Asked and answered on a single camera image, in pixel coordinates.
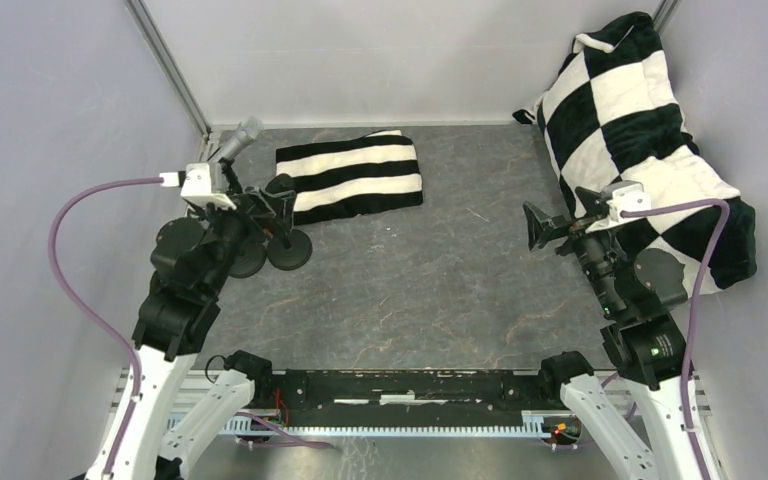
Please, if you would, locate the black mic stand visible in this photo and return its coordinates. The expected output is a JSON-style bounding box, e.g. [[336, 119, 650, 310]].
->
[[266, 199, 313, 271], [219, 159, 243, 195], [229, 242, 267, 279]]

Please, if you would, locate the black mic stand back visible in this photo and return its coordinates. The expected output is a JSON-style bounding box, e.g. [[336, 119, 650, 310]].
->
[[229, 242, 267, 279]]

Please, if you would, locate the black mic stand front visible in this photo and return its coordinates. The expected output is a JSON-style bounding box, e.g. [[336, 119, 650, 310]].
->
[[219, 159, 243, 195]]

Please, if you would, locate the silver microphone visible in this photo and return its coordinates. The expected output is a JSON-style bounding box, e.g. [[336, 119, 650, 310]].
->
[[208, 117, 264, 162]]

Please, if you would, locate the black microphone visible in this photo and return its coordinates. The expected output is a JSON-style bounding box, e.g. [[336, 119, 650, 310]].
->
[[265, 174, 297, 204]]

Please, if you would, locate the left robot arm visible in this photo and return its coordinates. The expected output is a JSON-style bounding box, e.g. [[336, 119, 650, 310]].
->
[[83, 188, 296, 479]]

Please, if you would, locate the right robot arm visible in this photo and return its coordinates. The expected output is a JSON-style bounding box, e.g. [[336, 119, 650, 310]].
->
[[523, 181, 730, 479]]

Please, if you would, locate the checkered black white bag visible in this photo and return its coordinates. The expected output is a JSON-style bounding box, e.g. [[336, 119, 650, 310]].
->
[[514, 12, 757, 294]]

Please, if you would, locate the striped black white cloth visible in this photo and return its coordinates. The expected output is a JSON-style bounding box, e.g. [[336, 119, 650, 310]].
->
[[275, 130, 424, 225]]

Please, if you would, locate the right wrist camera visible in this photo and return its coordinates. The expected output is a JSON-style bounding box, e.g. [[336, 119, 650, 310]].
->
[[586, 181, 652, 233]]

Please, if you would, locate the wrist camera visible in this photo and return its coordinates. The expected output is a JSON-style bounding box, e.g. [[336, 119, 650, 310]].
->
[[180, 162, 237, 210], [586, 181, 652, 233]]

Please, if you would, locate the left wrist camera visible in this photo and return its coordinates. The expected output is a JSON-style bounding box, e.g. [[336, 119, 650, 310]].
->
[[180, 162, 237, 210]]

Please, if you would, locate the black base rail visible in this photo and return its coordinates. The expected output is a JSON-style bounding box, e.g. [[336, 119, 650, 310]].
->
[[245, 369, 566, 429]]

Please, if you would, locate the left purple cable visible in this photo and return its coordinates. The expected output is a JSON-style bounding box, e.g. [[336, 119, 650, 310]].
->
[[47, 173, 187, 480]]

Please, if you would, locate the metal corner post left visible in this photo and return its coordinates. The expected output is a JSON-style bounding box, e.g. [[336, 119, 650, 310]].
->
[[124, 0, 211, 138]]

